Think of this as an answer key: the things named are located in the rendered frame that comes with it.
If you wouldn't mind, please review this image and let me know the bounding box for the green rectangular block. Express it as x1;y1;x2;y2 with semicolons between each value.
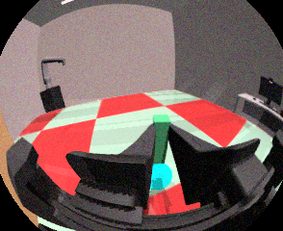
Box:
153;115;171;165

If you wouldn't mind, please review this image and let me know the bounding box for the cyan circle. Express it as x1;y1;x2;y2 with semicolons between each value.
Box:
150;165;172;190

